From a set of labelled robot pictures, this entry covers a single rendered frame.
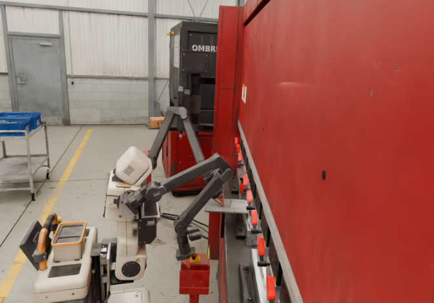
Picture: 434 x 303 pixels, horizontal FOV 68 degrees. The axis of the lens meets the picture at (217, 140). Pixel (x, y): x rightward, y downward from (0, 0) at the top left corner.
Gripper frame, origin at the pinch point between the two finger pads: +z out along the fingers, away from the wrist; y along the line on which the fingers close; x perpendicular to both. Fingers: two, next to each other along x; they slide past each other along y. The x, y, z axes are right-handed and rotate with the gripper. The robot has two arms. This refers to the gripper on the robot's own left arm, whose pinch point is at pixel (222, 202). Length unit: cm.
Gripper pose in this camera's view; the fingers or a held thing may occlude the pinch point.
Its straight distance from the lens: 205.1
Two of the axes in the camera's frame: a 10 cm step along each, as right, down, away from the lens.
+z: 4.7, 8.5, 2.2
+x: -8.8, 4.6, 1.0
